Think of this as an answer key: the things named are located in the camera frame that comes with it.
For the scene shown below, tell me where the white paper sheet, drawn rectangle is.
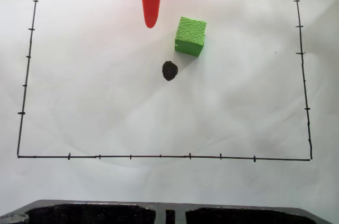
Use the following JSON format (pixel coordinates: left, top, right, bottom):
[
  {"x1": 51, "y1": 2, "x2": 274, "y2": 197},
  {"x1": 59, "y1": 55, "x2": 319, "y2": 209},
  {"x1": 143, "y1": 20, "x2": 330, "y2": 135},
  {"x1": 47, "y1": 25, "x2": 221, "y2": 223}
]
[{"x1": 0, "y1": 0, "x2": 339, "y2": 210}]

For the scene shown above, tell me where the green textured cube block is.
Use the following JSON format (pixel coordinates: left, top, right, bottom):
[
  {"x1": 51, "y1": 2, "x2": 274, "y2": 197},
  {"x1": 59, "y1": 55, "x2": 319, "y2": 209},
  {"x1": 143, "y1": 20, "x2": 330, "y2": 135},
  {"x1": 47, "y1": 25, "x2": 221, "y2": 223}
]
[{"x1": 174, "y1": 16, "x2": 207, "y2": 57}]

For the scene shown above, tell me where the black dot mark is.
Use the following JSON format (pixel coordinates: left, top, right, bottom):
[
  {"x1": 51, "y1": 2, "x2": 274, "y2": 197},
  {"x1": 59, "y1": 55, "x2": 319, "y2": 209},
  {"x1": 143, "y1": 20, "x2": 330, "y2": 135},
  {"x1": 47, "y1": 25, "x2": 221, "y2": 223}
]
[{"x1": 162, "y1": 60, "x2": 179, "y2": 82}]

